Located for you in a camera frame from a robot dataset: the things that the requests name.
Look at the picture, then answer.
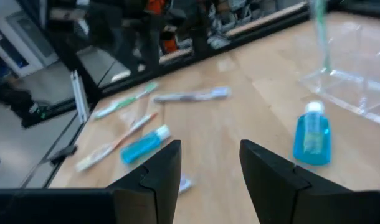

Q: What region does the clear acrylic organizer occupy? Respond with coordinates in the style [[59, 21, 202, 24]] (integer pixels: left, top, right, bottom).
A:
[[298, 18, 380, 129]]

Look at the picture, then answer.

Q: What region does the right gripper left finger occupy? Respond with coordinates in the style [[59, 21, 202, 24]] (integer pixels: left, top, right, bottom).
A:
[[0, 139, 182, 224]]

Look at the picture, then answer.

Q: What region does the white cabinet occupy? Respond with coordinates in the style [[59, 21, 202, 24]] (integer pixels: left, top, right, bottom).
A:
[[0, 11, 59, 78]]

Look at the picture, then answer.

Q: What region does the orange toothbrush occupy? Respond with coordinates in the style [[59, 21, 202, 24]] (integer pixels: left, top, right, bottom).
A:
[[75, 111, 159, 173]]

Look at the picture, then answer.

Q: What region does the grey toothbrush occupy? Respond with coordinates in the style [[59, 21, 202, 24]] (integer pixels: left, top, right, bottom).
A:
[[151, 86, 232, 104]]

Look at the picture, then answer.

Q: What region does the blue mouthwash bottle white cap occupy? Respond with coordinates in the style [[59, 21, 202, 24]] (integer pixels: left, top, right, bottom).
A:
[[119, 124, 172, 166], [292, 100, 332, 167]]

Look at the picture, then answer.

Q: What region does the purple toothbrush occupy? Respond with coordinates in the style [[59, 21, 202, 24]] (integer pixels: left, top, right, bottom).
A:
[[177, 173, 194, 195]]

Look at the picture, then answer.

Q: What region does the green toothbrush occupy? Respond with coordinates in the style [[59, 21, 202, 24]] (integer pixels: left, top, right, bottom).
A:
[[92, 81, 160, 121], [313, 0, 334, 74]]

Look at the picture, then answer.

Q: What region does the black clamp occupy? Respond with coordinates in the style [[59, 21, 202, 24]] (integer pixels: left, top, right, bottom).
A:
[[46, 144, 79, 166]]

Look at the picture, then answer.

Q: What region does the orange equipment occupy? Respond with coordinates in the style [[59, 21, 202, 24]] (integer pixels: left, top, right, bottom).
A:
[[145, 0, 168, 16]]

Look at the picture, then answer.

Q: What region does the black bag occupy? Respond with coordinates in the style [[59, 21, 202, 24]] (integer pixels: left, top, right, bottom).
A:
[[0, 83, 50, 129]]

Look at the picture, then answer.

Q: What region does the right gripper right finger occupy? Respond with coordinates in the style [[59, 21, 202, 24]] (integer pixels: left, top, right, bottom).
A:
[[239, 139, 380, 224]]

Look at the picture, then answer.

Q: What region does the silver aluminium bar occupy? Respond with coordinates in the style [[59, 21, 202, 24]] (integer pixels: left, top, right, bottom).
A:
[[70, 70, 90, 124]]

